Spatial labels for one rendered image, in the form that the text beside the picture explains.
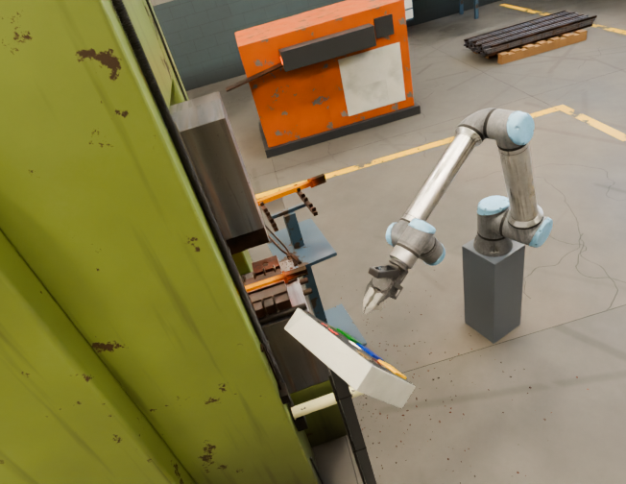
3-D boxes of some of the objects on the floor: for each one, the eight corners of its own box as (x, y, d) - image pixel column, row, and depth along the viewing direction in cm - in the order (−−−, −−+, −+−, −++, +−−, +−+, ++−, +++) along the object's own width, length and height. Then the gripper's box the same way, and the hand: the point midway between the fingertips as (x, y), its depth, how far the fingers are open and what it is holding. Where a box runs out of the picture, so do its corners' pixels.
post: (384, 510, 202) (338, 354, 140) (387, 519, 199) (342, 364, 137) (375, 513, 202) (325, 359, 140) (378, 522, 199) (329, 369, 137)
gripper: (415, 274, 158) (382, 325, 156) (396, 263, 164) (364, 313, 163) (404, 264, 152) (370, 317, 150) (385, 254, 158) (351, 305, 157)
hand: (365, 309), depth 155 cm, fingers closed
